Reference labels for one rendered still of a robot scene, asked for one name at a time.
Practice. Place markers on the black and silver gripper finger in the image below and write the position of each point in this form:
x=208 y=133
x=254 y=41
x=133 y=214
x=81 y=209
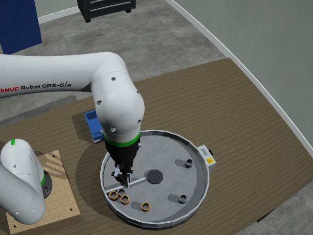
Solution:
x=121 y=175
x=129 y=171

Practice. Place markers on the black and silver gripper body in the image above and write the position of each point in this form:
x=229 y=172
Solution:
x=121 y=161

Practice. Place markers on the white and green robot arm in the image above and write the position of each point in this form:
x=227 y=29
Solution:
x=117 y=102

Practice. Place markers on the blue square tray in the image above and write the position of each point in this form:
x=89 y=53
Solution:
x=94 y=126

